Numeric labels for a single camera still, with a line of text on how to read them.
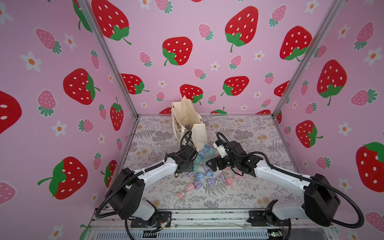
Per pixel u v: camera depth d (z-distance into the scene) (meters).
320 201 0.41
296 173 0.48
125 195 0.43
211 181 0.84
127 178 0.44
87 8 0.68
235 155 0.63
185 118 1.12
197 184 0.82
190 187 0.82
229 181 0.84
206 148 0.98
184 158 0.66
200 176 0.87
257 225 0.73
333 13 0.70
